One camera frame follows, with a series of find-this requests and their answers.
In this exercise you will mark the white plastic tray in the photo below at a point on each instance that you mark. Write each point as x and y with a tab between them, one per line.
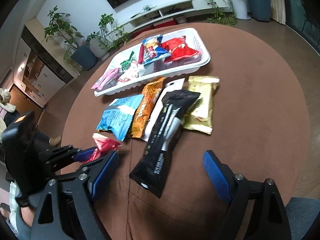
161	68

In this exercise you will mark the dark red foil packet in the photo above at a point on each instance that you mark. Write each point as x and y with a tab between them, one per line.
103	146

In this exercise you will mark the right potted plant dark pot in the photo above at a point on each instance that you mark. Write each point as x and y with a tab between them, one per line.
257	0

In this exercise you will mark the potted plant dark pot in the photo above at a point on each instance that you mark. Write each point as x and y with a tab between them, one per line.
76	52
257	0

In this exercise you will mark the potted plant white pot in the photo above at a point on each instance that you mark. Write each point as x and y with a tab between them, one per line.
108	39

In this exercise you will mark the black snack bag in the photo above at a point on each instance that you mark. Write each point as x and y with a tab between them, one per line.
152	170

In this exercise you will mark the blue yellow snack bag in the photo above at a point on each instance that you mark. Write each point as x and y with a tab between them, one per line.
151	50

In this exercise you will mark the orange snack bar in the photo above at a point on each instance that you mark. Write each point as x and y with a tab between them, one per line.
150	92

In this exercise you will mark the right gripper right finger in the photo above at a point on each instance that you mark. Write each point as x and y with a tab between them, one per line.
268	218

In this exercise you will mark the white snack bar wrapper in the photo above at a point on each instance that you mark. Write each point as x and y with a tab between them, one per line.
169	87

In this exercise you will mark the strawberry candy packet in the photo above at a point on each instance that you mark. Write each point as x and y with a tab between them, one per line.
130	74

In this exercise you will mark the green seaweed snack packet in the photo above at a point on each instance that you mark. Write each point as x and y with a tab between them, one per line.
126	64

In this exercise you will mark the red chip bag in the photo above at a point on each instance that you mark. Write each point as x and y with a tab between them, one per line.
178	49

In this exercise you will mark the gold snack packet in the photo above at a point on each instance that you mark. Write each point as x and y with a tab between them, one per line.
199	116

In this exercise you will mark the person in beige jacket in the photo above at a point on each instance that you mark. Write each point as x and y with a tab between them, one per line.
6	108

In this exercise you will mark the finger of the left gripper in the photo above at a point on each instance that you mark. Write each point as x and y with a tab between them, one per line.
84	155

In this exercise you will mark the white tv console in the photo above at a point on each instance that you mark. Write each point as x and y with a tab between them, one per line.
173	9

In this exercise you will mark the wooden cabinet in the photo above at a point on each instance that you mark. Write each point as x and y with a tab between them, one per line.
40	71

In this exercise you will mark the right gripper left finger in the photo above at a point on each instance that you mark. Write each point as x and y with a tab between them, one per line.
65	208

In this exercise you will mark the light blue snack bag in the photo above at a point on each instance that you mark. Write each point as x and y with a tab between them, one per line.
118	115

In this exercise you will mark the pink snack packet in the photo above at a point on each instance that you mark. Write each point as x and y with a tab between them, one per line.
109	76

